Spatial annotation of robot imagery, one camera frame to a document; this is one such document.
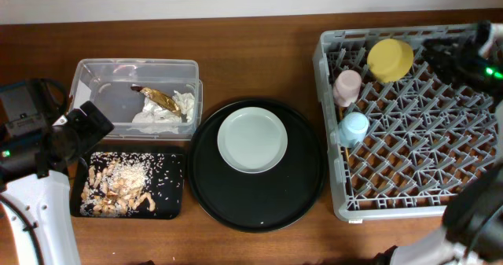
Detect white napkin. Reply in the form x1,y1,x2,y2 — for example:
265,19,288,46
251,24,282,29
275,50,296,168
132,90,196,134

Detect pink cup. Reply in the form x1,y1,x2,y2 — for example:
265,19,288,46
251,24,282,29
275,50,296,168
332,70,362,107

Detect food scraps and rice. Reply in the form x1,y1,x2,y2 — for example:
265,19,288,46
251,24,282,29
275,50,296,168
79,151,182,218

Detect gold foil wrapper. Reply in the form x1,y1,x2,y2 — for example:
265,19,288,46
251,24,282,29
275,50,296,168
130,85,182,117

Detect blue cup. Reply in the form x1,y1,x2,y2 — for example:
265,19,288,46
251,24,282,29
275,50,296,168
339,112,369,148

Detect round black tray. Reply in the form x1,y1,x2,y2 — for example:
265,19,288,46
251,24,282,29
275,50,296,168
187,98,328,233

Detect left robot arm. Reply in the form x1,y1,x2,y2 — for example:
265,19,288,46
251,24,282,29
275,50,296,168
1,101,114,264

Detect yellow bowl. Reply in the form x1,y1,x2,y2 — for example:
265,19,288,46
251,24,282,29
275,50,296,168
367,39,414,83

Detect black rectangular tray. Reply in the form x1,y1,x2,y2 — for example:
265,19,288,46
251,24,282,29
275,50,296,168
69,143,187,220

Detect clear plastic bin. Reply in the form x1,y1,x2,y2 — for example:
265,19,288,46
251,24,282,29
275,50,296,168
70,58,203,141

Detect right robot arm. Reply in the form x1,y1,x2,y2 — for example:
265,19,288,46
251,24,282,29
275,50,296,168
370,20,502,264

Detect grey dishwasher rack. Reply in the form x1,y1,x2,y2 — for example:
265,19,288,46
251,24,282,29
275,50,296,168
313,24,502,223

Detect grey round plate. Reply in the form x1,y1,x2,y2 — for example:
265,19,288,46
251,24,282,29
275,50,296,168
217,107,288,175

